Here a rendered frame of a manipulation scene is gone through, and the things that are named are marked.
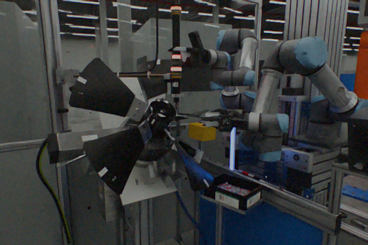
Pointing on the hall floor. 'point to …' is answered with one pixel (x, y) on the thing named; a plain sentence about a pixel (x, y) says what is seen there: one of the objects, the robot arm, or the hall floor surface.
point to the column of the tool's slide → (56, 118)
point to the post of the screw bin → (219, 225)
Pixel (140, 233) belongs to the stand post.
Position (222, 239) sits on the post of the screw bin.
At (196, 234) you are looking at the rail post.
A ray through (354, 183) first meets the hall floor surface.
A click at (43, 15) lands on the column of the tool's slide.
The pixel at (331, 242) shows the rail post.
